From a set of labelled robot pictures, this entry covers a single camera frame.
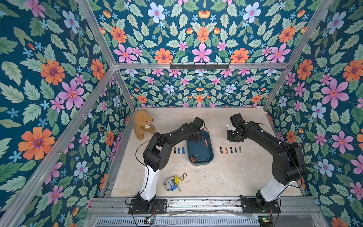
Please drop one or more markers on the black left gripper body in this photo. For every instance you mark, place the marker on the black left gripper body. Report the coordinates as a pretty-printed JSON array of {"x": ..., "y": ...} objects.
[{"x": 197, "y": 137}]

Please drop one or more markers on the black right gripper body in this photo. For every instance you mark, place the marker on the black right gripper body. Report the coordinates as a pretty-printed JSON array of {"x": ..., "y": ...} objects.
[{"x": 234, "y": 135}]

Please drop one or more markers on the teal plastic storage box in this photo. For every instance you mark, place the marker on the teal plastic storage box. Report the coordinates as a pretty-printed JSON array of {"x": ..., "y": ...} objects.
[{"x": 198, "y": 153}]

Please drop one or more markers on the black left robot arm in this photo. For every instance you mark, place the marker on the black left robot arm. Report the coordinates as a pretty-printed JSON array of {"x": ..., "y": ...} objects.
[{"x": 157, "y": 154}]

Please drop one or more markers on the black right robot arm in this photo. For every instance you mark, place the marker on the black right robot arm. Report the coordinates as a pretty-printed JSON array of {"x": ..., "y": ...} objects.
[{"x": 288, "y": 165}]

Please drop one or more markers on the white plush toy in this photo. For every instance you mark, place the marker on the white plush toy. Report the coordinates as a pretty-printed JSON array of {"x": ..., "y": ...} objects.
[{"x": 230, "y": 127}]

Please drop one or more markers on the brown teddy bear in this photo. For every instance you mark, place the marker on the brown teddy bear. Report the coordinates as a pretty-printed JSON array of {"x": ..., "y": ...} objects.
[{"x": 143, "y": 123}]

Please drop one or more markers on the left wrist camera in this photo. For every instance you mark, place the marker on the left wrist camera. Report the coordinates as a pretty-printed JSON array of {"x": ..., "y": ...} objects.
[{"x": 198, "y": 123}]

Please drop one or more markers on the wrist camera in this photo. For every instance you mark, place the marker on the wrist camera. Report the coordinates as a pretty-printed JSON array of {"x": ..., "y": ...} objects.
[
  {"x": 198, "y": 123},
  {"x": 237, "y": 120}
]

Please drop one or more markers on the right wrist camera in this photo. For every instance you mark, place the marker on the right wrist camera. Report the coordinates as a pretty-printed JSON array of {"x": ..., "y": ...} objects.
[{"x": 237, "y": 120}]

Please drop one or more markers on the keychain toy with yellow cap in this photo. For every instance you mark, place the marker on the keychain toy with yellow cap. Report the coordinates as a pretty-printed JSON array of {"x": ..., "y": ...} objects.
[{"x": 174, "y": 183}]

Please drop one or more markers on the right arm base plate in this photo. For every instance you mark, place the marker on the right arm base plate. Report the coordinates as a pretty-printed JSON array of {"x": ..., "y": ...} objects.
[{"x": 258, "y": 205}]

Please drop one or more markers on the black hook rail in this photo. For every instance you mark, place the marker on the black hook rail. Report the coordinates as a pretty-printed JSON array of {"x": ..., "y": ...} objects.
[{"x": 199, "y": 66}]

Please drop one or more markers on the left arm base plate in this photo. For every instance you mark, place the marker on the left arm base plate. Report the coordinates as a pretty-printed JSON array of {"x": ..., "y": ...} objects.
[{"x": 156, "y": 206}]

